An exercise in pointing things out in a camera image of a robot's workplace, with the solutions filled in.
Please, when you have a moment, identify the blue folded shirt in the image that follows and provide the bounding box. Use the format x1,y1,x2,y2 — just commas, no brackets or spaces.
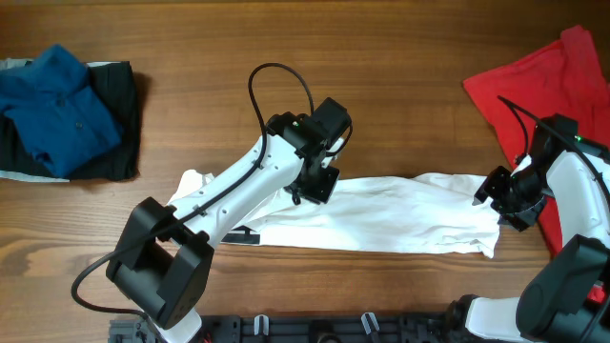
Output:
1,45,123,178

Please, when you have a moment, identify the left black cable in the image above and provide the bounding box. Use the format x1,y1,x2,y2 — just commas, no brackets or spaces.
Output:
71,62,355,318

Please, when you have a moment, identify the red t-shirt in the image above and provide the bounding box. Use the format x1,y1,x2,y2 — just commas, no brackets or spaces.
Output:
462,25,610,306

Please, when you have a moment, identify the white t-shirt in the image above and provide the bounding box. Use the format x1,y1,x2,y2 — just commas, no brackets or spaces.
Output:
191,166,499,258

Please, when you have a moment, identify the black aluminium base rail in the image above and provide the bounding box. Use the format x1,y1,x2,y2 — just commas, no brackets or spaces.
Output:
108,312,478,343

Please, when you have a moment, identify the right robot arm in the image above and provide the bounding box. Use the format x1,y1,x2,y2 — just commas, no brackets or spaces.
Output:
443,114,609,342

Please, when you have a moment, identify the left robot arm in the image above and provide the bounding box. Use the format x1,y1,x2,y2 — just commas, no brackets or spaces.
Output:
106,98,352,342

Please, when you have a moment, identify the black folded garment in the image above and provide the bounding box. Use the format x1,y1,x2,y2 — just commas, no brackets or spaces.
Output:
0,61,141,182

